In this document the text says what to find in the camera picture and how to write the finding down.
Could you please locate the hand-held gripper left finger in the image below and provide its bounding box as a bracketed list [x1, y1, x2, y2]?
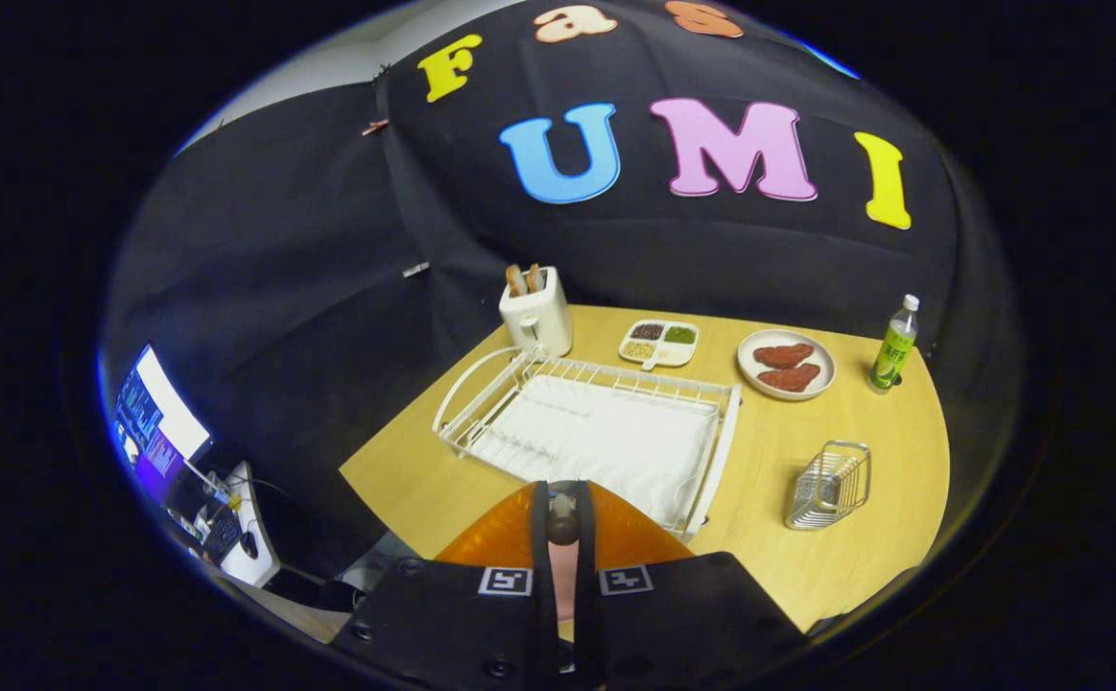
[332, 480, 558, 691]

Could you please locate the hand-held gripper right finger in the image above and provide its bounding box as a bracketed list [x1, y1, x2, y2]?
[572, 480, 808, 691]

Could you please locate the pink plate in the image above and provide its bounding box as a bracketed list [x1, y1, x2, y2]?
[552, 542, 578, 623]

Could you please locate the metal wire basket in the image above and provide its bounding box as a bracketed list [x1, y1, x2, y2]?
[785, 440, 872, 532]

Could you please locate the white wire dish rack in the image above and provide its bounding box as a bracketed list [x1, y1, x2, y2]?
[431, 345, 743, 543]

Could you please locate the beige plate with meat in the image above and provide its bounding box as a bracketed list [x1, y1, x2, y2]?
[737, 329, 837, 401]

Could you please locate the white desk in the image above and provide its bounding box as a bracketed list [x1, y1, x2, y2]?
[188, 461, 280, 588]

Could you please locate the black keyboard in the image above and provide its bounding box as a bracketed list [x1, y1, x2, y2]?
[201, 509, 244, 567]

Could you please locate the brown meat piece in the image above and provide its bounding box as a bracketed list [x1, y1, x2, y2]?
[753, 343, 816, 369]
[757, 363, 822, 393]

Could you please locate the white divided seasoning tray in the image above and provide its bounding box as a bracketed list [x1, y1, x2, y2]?
[617, 319, 700, 371]

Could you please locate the white toaster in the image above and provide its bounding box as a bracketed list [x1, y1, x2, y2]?
[498, 266, 575, 358]

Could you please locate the green label drink bottle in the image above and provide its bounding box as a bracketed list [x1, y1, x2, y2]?
[867, 294, 921, 394]

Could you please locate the computer monitor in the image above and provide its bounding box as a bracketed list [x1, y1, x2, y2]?
[114, 344, 213, 505]

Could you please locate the black backdrop cloth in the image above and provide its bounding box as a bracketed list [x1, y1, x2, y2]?
[102, 0, 1009, 577]

